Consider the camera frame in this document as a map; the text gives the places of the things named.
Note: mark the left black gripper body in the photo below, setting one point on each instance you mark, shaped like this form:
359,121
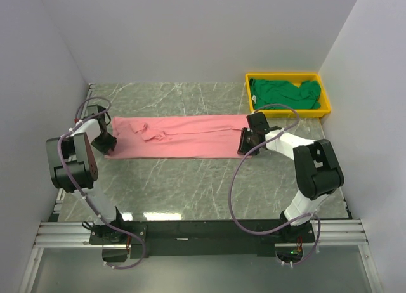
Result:
103,143

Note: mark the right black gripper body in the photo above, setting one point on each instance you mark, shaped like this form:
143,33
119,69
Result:
247,141

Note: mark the pink t shirt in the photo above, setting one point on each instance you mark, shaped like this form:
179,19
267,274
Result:
200,136

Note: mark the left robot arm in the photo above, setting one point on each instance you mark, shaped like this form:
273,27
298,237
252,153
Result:
72,167

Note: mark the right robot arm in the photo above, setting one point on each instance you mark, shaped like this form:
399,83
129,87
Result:
317,170

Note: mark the green t shirt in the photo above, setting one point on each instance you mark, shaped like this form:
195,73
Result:
269,93

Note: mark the black base beam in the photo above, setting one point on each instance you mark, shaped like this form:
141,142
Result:
189,238

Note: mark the aluminium frame rail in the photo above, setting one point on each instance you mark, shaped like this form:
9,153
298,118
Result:
52,235

